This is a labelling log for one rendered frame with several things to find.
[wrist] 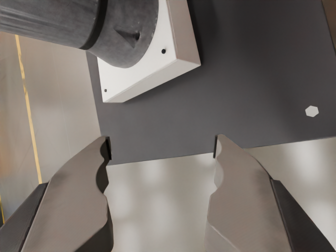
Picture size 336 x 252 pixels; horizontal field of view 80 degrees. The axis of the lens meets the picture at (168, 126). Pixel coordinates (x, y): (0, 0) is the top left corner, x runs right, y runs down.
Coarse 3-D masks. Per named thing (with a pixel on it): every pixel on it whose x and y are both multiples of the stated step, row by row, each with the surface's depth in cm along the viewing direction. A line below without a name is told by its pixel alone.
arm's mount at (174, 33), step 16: (160, 0) 35; (176, 0) 37; (160, 16) 35; (176, 16) 36; (160, 32) 35; (176, 32) 35; (192, 32) 39; (160, 48) 36; (176, 48) 34; (192, 48) 38; (144, 64) 39; (160, 64) 36; (176, 64) 36; (192, 64) 37; (112, 80) 48; (128, 80) 43; (144, 80) 41; (160, 80) 43; (112, 96) 48; (128, 96) 51
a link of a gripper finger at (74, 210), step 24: (96, 144) 12; (72, 168) 10; (96, 168) 10; (48, 192) 8; (72, 192) 8; (96, 192) 8; (48, 216) 7; (72, 216) 7; (96, 216) 7; (48, 240) 7; (72, 240) 7; (96, 240) 7
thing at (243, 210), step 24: (216, 144) 12; (216, 168) 10; (240, 168) 10; (264, 168) 10; (216, 192) 8; (240, 192) 8; (264, 192) 8; (216, 216) 7; (240, 216) 7; (264, 216) 7; (216, 240) 7; (240, 240) 6; (264, 240) 6; (288, 240) 6
